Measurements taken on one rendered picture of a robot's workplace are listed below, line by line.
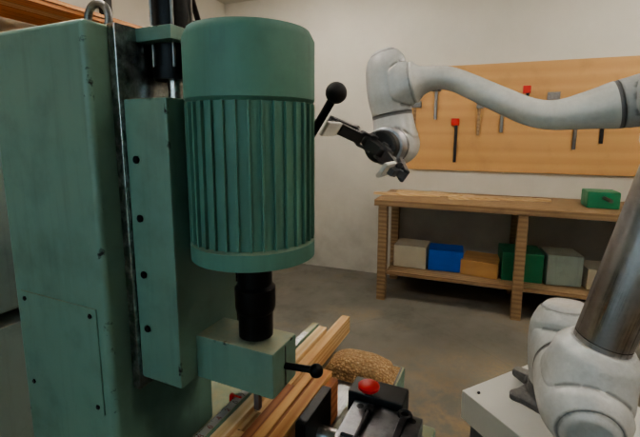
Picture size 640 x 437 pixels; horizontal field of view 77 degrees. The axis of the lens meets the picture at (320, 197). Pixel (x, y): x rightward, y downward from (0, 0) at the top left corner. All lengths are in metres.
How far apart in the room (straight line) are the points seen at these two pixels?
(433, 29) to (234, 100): 3.50
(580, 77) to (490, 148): 0.84
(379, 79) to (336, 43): 3.09
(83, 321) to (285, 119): 0.43
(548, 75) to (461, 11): 0.88
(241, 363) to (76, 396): 0.28
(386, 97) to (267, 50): 0.57
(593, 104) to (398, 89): 0.40
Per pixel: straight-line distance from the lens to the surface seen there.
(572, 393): 0.95
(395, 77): 1.03
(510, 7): 3.94
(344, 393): 0.83
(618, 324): 0.94
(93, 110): 0.63
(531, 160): 3.81
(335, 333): 0.94
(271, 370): 0.62
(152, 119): 0.60
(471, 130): 3.79
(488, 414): 1.24
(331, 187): 4.08
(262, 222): 0.51
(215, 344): 0.66
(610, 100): 1.02
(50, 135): 0.70
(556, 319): 1.13
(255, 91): 0.49
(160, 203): 0.60
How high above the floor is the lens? 1.37
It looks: 9 degrees down
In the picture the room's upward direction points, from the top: straight up
